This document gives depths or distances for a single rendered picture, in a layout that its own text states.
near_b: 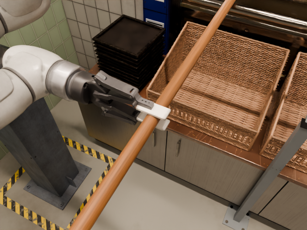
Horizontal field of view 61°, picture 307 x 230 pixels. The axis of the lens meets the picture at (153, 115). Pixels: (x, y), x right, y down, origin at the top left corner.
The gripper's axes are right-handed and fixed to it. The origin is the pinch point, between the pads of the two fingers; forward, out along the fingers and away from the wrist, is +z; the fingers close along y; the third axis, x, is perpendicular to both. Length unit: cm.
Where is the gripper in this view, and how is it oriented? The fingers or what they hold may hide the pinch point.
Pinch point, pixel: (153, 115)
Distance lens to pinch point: 57.2
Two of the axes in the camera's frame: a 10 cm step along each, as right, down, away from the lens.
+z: 8.9, 3.6, -2.8
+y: -0.1, 6.3, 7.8
